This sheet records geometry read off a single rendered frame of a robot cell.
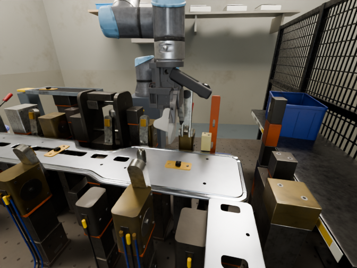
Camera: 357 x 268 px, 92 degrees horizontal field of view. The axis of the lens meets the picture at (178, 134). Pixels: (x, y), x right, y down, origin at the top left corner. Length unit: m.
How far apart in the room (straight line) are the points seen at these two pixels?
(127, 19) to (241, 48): 3.28
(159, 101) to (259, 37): 3.44
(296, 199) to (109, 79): 3.89
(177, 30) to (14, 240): 0.91
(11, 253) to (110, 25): 0.82
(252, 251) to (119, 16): 0.60
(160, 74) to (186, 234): 0.38
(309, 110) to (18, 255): 1.14
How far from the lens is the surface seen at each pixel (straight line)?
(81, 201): 0.53
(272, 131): 0.67
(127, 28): 0.56
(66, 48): 4.46
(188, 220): 0.44
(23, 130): 1.08
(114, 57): 3.97
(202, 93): 0.44
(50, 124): 0.94
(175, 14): 0.45
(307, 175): 0.59
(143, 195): 0.41
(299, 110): 0.79
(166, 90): 0.45
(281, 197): 0.43
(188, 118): 0.65
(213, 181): 0.51
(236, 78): 3.73
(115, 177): 0.55
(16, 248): 0.94
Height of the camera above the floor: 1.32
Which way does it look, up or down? 24 degrees down
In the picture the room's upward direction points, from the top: straight up
